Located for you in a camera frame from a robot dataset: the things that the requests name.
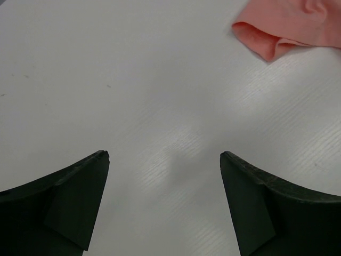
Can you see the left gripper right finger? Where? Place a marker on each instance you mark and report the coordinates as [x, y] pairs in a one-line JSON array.
[[272, 216]]

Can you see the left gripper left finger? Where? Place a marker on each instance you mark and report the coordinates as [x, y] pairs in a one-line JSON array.
[[55, 214]]

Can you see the pink t shirt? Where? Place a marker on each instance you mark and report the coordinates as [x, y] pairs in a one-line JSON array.
[[272, 28]]

